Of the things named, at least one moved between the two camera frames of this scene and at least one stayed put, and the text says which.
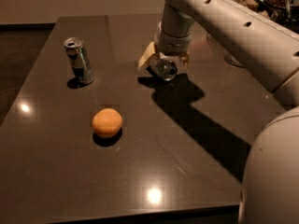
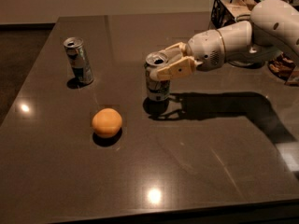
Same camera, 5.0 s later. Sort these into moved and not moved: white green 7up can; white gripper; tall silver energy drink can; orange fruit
Moved: white green 7up can; white gripper
Not moved: orange fruit; tall silver energy drink can
